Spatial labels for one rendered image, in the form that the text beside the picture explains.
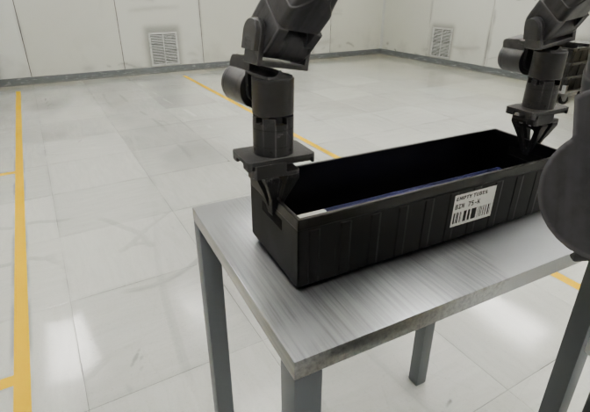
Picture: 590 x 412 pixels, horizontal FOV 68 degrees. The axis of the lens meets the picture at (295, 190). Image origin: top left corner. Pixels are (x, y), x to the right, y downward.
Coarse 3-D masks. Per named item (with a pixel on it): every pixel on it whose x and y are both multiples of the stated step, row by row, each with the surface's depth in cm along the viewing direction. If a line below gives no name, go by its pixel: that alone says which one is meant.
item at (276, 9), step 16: (272, 0) 52; (288, 0) 50; (304, 0) 49; (320, 0) 49; (336, 0) 51; (256, 16) 55; (272, 16) 52; (288, 16) 50; (304, 16) 51; (320, 16) 52; (272, 32) 52; (288, 32) 54; (304, 32) 53; (272, 48) 54; (288, 48) 55; (304, 48) 56
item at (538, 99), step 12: (528, 84) 84; (540, 84) 82; (552, 84) 81; (528, 96) 84; (540, 96) 82; (552, 96) 82; (516, 108) 84; (528, 108) 84; (540, 108) 83; (552, 108) 83; (564, 108) 84
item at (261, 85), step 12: (252, 72) 59; (264, 72) 58; (276, 72) 57; (252, 84) 57; (264, 84) 56; (276, 84) 56; (288, 84) 57; (252, 96) 58; (264, 96) 56; (276, 96) 56; (288, 96) 57; (252, 108) 59; (264, 108) 57; (276, 108) 57; (288, 108) 58; (276, 120) 59
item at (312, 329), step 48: (240, 240) 76; (480, 240) 76; (528, 240) 76; (240, 288) 67; (288, 288) 64; (336, 288) 64; (384, 288) 64; (432, 288) 64; (480, 288) 64; (288, 336) 55; (336, 336) 55; (384, 336) 58; (432, 336) 139; (576, 336) 91; (288, 384) 55; (576, 384) 97
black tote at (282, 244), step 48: (432, 144) 88; (480, 144) 95; (528, 144) 89; (336, 192) 82; (384, 192) 87; (432, 192) 69; (480, 192) 74; (528, 192) 81; (288, 240) 63; (336, 240) 63; (384, 240) 68; (432, 240) 73
